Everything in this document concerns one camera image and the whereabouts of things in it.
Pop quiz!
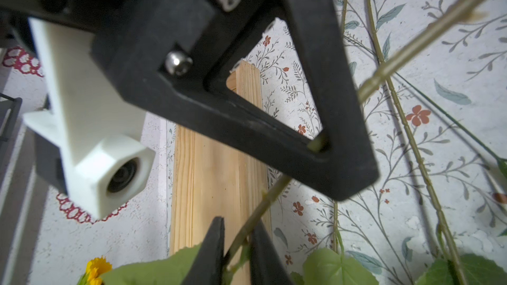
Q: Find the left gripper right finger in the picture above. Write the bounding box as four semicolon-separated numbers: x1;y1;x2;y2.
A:
250;221;293;285

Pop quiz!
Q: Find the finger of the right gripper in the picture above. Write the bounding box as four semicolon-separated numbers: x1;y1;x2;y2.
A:
90;0;380;202

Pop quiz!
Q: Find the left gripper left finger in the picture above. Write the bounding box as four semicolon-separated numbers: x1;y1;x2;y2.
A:
182;216;225;285

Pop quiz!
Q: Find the yellow artificial flower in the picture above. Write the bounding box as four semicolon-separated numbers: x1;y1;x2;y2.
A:
77;0;507;285

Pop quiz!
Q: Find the wooden clothes rack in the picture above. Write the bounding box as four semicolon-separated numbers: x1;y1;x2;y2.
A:
168;60;274;285

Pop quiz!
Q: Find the red artificial flower left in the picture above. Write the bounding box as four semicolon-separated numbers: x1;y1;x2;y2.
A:
286;0;378;201

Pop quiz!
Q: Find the red artificial flower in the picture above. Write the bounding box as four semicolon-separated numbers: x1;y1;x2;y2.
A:
286;0;378;201
358;0;506;284

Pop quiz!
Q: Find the red artificial flower right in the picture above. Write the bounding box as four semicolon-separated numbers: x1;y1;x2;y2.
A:
358;0;506;284

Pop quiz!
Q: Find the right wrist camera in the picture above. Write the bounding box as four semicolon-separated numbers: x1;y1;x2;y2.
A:
23;18;155;219

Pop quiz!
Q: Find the black wire wall rack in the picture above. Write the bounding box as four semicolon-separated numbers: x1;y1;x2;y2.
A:
1;94;22;146

